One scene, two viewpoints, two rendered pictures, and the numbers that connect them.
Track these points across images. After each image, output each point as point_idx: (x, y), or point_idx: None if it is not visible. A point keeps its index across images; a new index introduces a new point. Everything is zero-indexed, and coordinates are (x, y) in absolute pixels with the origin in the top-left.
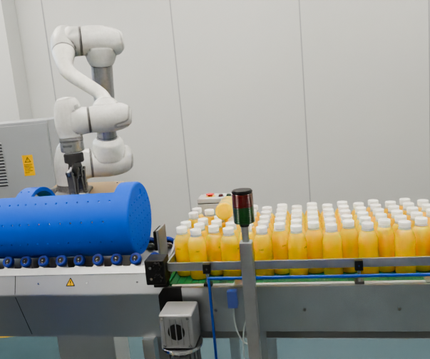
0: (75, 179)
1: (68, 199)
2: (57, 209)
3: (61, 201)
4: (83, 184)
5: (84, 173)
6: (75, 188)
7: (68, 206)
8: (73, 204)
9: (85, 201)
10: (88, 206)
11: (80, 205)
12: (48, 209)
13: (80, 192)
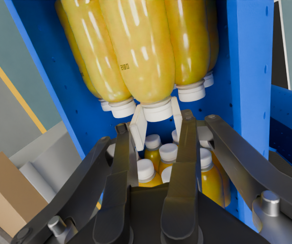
0: (198, 173)
1: (257, 117)
2: (268, 133)
3: (260, 139)
4: (118, 149)
5: (71, 192)
6: (224, 129)
7: (269, 99)
8: (267, 84)
9: (266, 26)
10: (272, 3)
11: (270, 47)
12: (268, 160)
13: (134, 145)
